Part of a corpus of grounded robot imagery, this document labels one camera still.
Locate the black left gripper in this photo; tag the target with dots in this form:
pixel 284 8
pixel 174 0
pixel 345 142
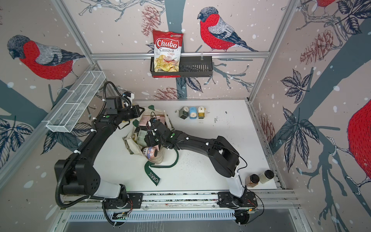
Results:
pixel 137 113

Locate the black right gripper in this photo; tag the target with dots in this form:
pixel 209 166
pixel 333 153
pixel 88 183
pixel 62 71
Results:
pixel 149 139

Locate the canvas tote bag green handles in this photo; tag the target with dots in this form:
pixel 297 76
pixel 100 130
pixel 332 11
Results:
pixel 134 149

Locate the yellow sharpener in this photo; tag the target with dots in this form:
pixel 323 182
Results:
pixel 201 112

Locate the pale green sharpener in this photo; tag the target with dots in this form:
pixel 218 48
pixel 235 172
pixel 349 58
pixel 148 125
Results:
pixel 141 138

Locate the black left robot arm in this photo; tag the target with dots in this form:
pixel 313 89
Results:
pixel 77 179

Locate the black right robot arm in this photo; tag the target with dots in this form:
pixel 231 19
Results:
pixel 222 155

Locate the pink square sharpener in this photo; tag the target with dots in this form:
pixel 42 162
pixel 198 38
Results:
pixel 162 119

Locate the pink face sharpener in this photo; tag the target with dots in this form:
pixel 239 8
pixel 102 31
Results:
pixel 151 153

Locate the red cassava chips bag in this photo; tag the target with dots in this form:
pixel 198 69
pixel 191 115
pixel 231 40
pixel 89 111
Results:
pixel 167 51

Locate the brown spice jar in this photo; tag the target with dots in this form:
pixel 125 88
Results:
pixel 252 180

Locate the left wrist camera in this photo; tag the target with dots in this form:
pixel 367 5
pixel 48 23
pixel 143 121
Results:
pixel 128 94

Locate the black wall basket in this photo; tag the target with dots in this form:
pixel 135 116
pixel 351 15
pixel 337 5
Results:
pixel 189 67

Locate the white wire mesh basket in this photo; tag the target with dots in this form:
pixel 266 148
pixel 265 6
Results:
pixel 77 101

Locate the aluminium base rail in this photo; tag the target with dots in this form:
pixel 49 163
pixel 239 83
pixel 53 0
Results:
pixel 182 205

